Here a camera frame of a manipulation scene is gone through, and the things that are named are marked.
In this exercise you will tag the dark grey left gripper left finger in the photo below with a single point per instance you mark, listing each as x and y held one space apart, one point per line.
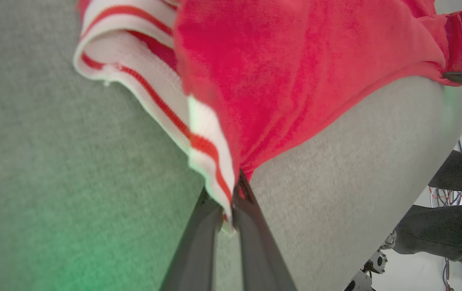
196 250

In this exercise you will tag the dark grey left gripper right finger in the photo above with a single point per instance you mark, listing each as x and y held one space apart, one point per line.
255 246

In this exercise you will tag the red and white garment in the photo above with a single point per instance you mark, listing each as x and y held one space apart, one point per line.
275 81

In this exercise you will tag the white and black machine part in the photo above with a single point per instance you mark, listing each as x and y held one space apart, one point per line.
366 273

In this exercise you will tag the grey fabric sofa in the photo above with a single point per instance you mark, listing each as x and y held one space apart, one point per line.
32 161

